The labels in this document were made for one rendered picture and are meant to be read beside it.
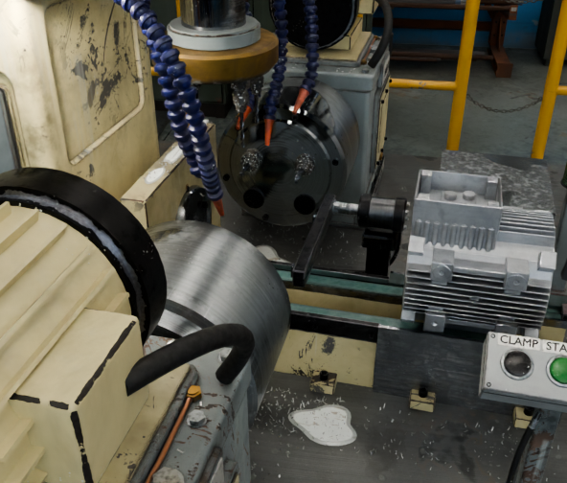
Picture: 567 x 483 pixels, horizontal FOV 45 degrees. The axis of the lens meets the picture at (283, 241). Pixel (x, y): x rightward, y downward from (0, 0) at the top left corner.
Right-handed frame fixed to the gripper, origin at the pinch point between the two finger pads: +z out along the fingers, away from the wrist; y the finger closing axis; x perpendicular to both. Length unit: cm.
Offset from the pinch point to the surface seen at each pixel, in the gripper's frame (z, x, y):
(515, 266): 11.9, -3.2, 8.3
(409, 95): 35, 109, -367
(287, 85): 55, -6, -32
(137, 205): 64, -2, 15
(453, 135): 9, 73, -225
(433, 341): 19.1, 13.3, 8.0
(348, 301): 33.3, 18.3, -3.0
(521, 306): 9.4, 2.4, 8.9
